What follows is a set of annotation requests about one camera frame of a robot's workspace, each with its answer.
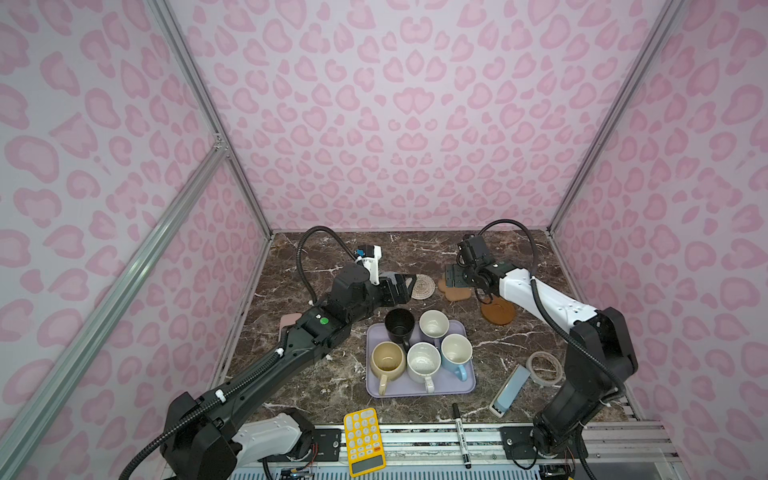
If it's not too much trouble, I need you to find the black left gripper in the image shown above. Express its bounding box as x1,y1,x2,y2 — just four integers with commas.
348,271,417,327

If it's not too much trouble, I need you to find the brown round wooden coaster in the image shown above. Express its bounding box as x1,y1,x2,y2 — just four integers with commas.
480,297,517,326

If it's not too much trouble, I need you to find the black mug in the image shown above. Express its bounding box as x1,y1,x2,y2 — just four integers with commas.
384,308,415,351

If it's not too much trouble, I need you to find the beige patterned round coaster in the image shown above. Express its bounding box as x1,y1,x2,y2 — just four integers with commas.
411,274,436,301

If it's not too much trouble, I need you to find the white lavender mug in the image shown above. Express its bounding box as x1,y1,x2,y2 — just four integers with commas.
419,310,450,347

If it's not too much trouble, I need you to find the light blue mug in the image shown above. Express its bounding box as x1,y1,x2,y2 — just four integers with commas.
440,334,473,382

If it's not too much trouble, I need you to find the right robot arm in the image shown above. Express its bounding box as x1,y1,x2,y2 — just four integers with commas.
445,234,638,457

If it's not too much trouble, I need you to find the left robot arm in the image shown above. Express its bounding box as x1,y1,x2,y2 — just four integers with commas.
159,263,416,479

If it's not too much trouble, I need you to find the yellow mug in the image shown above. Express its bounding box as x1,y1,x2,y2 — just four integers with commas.
370,341,406,396

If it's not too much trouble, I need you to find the cream white mug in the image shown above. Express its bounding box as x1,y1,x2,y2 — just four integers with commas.
407,342,442,394

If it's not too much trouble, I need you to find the lavender tray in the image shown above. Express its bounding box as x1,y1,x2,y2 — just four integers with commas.
366,323,476,399

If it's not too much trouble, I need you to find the light blue case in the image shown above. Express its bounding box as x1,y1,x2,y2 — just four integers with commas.
488,365,530,418

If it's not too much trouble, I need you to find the clear tape roll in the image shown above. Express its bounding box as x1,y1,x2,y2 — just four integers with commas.
525,351,565,387

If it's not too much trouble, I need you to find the yellow calculator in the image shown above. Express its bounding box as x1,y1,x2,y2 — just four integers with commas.
343,408,387,478

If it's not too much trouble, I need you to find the black marker pen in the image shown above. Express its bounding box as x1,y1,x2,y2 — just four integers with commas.
452,403,472,470

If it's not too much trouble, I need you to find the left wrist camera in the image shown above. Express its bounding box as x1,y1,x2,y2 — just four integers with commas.
355,244,382,285

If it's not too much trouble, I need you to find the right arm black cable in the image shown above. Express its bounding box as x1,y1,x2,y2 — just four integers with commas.
458,218,628,480

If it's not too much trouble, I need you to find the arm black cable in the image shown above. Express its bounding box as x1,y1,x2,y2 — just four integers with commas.
118,225,361,480
458,218,628,480

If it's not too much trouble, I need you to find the aluminium mounting rail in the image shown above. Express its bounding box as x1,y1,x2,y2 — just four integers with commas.
158,422,682,480

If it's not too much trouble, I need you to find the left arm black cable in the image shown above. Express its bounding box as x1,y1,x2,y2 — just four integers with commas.
118,225,361,480

